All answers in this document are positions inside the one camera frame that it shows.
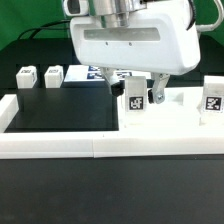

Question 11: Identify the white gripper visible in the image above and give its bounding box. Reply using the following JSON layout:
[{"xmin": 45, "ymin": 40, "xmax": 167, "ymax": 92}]
[{"xmin": 70, "ymin": 3, "xmax": 201, "ymax": 103}]

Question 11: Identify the white square table top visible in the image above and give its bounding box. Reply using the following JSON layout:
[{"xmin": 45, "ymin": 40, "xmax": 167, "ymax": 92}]
[{"xmin": 118, "ymin": 87, "xmax": 224, "ymax": 131}]

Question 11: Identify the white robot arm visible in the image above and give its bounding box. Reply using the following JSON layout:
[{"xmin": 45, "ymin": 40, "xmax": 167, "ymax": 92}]
[{"xmin": 63, "ymin": 0, "xmax": 200, "ymax": 104}]

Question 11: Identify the white sheet with AprilTags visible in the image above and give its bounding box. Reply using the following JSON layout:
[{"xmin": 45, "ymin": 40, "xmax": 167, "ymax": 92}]
[{"xmin": 63, "ymin": 64, "xmax": 134, "ymax": 83}]

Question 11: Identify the white U-shaped obstacle fence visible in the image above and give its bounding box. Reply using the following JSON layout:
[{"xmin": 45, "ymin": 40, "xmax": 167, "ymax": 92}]
[{"xmin": 0, "ymin": 94, "xmax": 224, "ymax": 159}]

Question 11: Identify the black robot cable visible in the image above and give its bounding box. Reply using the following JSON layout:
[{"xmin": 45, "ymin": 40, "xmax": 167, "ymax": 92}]
[{"xmin": 17, "ymin": 19, "xmax": 73, "ymax": 41}]

